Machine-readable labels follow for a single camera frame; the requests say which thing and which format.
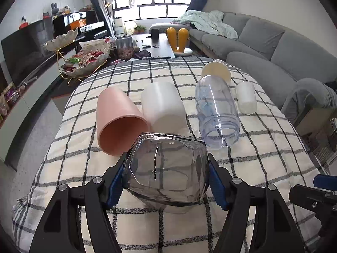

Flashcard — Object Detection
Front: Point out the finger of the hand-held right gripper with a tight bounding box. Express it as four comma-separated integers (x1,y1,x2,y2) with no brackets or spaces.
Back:
288,174,337,239

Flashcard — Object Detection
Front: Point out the light green crumpled blanket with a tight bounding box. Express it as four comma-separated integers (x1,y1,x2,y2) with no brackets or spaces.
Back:
176,10,239,40

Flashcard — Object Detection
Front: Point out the cream plastic cup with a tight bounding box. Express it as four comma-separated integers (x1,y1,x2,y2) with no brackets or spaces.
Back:
201,59,231,84

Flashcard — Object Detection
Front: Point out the dark coffee table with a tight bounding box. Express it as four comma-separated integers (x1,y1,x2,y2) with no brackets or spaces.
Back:
111,33,176,62

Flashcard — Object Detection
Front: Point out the small translucent white cup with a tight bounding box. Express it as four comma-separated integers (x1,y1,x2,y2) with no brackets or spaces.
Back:
235,81,258,115

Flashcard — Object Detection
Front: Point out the pink plastic cup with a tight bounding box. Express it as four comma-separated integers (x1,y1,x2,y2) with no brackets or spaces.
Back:
96,87,150,155

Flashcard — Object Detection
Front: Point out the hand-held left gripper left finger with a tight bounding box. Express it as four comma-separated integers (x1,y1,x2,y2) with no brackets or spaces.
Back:
28,152,128,253

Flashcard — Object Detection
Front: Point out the white air purifier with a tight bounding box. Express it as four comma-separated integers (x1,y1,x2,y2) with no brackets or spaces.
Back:
115,17,125,35

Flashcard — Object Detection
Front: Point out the white shell-shaped tiered snack tray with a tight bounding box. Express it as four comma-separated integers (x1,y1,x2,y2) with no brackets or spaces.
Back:
43,28,112,86

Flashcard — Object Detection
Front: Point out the black piano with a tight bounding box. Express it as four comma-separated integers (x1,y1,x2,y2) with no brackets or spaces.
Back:
53,11,108,43

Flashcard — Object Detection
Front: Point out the smoky clear faceted cup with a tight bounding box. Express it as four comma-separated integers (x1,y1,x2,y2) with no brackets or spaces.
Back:
122,132,210,207

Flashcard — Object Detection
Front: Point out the clear jar of nuts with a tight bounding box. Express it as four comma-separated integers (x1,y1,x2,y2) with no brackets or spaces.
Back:
116,35,135,59

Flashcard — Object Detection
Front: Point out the checked white blanket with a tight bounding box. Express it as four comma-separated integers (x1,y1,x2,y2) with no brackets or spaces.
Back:
12,57,333,253

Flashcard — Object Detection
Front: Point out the grey sectional sofa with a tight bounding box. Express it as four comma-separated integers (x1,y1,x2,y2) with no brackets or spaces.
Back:
149,12,337,123

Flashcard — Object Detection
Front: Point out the black television screen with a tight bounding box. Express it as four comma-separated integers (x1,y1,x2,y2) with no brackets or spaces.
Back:
1,20,56,87

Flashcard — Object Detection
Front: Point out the clear blue-tinted plastic bottle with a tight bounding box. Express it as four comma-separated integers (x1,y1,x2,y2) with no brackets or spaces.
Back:
195,75,241,148

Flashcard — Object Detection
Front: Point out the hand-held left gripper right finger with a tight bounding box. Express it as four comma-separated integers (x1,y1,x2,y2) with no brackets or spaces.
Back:
207,152,301,253

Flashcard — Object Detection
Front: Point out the white ribbed plastic cup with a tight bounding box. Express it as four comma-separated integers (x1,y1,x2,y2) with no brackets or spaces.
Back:
140,81,187,134

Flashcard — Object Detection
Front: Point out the yellow rabbit-ear stool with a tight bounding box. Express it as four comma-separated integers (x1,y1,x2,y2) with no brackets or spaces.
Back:
166,27,193,57

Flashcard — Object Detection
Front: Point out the grey tv cabinet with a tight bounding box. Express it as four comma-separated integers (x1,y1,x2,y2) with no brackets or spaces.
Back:
0,50,77,172

